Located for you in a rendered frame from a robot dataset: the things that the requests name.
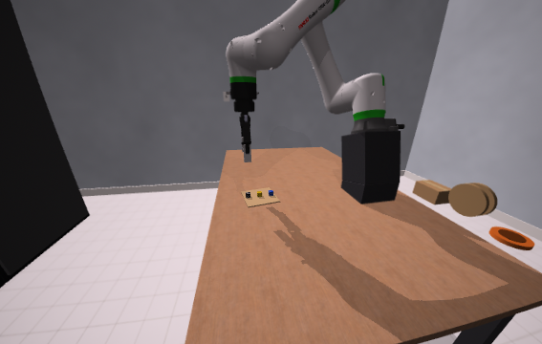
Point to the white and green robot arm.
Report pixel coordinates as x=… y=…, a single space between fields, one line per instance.
x=267 y=49

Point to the tan flat mat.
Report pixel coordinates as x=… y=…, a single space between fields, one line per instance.
x=255 y=201

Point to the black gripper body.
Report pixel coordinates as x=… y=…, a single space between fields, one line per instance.
x=244 y=106

